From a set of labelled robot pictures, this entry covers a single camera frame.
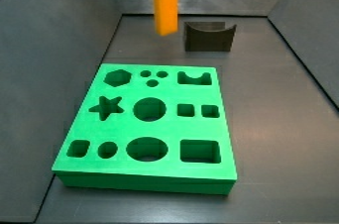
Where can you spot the yellow rectangular block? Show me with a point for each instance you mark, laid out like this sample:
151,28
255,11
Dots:
165,16

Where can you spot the black curved holder bracket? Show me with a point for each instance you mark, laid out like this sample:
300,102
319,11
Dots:
208,36

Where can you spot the green foam shape board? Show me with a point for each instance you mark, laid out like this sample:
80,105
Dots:
149,132

